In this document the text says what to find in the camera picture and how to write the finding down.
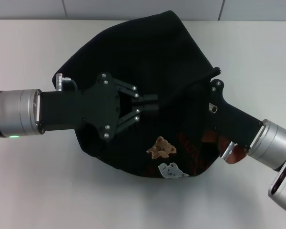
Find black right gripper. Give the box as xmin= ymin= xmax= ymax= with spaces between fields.
xmin=205 ymin=78 xmax=263 ymax=149

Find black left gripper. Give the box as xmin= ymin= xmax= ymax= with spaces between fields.
xmin=35 ymin=72 xmax=161 ymax=143

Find black food bag brown handles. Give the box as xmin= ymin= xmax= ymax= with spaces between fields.
xmin=52 ymin=10 xmax=248 ymax=179

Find right gripper connector with cable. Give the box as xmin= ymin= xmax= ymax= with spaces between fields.
xmin=219 ymin=141 xmax=238 ymax=159

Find gripper connector with cable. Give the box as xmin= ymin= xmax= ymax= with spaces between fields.
xmin=54 ymin=73 xmax=77 ymax=93
xmin=219 ymin=141 xmax=238 ymax=159

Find left gripper connector with cable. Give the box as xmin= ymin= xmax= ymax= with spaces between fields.
xmin=54 ymin=73 xmax=77 ymax=93

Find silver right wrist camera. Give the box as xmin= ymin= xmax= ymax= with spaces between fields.
xmin=268 ymin=149 xmax=286 ymax=206

